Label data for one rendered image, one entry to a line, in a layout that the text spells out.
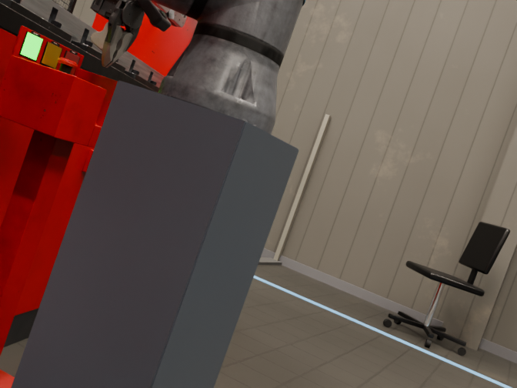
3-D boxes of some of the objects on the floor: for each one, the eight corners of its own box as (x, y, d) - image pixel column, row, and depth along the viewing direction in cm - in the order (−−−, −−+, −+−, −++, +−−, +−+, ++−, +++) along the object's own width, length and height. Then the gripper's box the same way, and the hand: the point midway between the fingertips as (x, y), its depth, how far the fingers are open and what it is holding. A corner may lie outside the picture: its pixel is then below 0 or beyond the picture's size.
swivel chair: (465, 349, 469) (509, 231, 466) (463, 363, 413) (514, 229, 409) (388, 318, 489) (430, 204, 486) (377, 326, 433) (424, 198, 430)
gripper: (131, -27, 138) (93, 62, 139) (108, -46, 130) (68, 50, 131) (163, -16, 135) (123, 76, 137) (141, -33, 127) (99, 64, 128)
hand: (109, 62), depth 133 cm, fingers closed
